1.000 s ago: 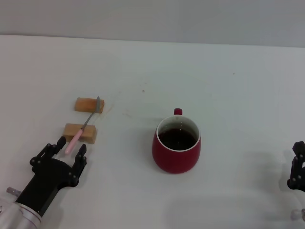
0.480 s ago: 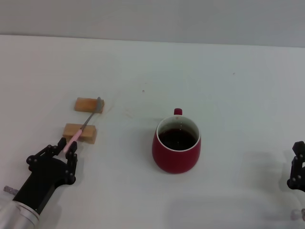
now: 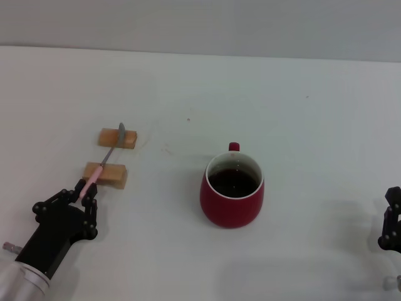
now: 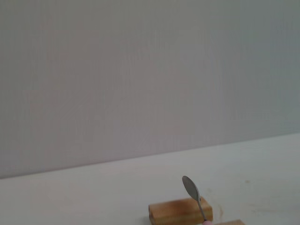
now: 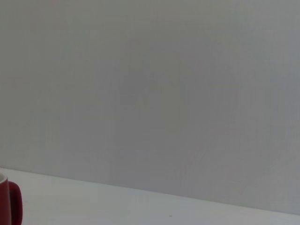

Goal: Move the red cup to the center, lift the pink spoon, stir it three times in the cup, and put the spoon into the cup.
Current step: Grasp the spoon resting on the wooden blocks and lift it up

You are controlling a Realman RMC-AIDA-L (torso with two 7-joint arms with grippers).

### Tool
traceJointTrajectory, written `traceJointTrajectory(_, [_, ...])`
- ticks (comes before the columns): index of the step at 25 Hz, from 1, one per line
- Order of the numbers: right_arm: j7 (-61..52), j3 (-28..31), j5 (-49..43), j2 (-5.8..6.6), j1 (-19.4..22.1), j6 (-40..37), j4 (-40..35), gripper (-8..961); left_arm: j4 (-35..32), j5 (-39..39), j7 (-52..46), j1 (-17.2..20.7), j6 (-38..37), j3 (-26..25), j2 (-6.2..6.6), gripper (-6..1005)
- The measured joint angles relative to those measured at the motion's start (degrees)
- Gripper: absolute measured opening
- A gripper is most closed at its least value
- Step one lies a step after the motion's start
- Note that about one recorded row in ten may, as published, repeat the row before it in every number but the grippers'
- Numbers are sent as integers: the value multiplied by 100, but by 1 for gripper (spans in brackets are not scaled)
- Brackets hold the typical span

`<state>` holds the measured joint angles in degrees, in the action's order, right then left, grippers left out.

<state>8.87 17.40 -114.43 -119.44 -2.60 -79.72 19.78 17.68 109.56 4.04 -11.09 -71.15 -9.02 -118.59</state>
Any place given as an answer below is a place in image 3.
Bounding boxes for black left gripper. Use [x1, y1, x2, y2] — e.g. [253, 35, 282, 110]
[15, 179, 99, 278]

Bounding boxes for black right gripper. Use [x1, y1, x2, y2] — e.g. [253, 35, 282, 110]
[377, 186, 401, 252]

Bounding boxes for pink handled metal spoon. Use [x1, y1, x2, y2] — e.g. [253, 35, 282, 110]
[78, 122, 127, 199]

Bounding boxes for red ceramic cup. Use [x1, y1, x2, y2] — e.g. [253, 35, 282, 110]
[200, 142, 265, 229]

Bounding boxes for notched wooden block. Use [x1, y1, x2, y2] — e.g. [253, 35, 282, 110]
[82, 162, 128, 190]

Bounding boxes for flat wooden block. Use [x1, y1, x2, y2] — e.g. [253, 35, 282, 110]
[97, 127, 138, 150]

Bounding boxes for dark brown coffee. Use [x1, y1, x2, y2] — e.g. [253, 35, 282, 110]
[208, 168, 260, 198]

